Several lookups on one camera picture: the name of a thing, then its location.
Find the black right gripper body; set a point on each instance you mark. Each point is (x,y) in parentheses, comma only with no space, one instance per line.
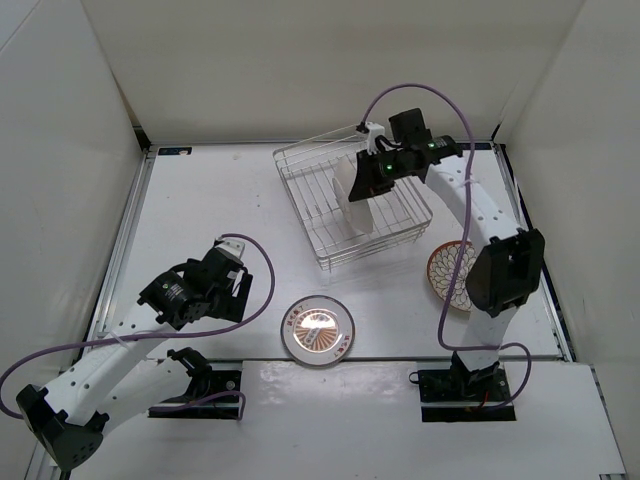
(384,168)

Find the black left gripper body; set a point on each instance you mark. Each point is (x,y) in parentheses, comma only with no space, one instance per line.
(224,304)

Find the metal wire dish rack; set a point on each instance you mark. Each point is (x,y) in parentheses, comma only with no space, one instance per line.
(308,170)

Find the plate with orange sunburst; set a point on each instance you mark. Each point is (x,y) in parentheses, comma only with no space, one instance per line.
(317,331)

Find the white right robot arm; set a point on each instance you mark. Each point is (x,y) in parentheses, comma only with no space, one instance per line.
(509,258)

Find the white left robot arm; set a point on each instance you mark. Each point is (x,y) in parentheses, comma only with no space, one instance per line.
(71,415)

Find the right blue corner label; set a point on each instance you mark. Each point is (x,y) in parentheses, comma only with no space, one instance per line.
(479,146)

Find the blue corner label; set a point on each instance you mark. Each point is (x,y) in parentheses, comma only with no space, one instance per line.
(175,151)
(479,146)

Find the left blue corner label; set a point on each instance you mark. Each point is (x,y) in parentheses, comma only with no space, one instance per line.
(175,151)

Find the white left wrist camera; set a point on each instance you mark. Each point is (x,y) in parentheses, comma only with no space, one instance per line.
(235,248)

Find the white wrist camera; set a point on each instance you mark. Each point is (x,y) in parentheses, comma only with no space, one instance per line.
(372,131)
(235,248)

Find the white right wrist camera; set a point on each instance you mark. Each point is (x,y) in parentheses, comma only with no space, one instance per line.
(372,131)

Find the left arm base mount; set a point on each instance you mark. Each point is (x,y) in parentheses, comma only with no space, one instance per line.
(206,399)

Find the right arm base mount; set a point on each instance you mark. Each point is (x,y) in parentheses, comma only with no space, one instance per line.
(442,402)

